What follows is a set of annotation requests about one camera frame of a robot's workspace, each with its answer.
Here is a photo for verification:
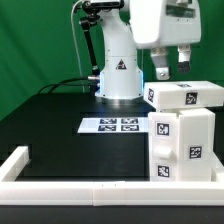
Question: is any grey hanging cable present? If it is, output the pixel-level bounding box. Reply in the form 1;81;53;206
70;0;86;94

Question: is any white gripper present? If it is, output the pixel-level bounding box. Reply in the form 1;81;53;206
129;0;201;80

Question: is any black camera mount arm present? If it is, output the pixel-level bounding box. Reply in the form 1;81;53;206
79;0;124;75

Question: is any white fiducial marker base plate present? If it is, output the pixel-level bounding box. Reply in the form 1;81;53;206
78;117;148;134

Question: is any small white cabinet top box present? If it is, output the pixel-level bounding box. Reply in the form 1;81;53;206
144;81;224;110

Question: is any white U-shaped boundary frame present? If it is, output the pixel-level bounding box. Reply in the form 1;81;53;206
0;146;224;206

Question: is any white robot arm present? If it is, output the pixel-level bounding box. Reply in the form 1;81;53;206
90;0;201;101

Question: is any black cable bundle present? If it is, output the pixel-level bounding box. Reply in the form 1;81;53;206
37;76;100;94

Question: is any white cabinet body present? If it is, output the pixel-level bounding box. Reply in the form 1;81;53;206
147;107;217;183

